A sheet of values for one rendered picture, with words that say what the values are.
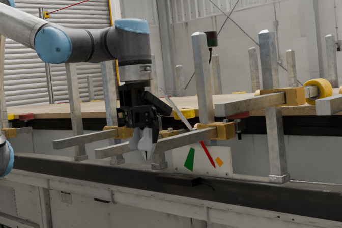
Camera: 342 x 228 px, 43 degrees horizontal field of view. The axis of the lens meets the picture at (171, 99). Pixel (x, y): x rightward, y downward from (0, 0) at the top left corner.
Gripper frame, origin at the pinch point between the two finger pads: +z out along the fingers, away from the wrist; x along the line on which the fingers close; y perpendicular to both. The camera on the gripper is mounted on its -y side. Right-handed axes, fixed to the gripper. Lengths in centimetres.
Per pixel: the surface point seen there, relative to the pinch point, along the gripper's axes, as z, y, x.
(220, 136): -1.1, -28.1, 2.4
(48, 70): -41, -135, -285
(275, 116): -7.0, -28.9, 22.2
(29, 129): 1, -42, -149
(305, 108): -7, -46, 22
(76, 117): -8, -29, -79
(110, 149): 0.2, -4.7, -23.6
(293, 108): -8, -46, 18
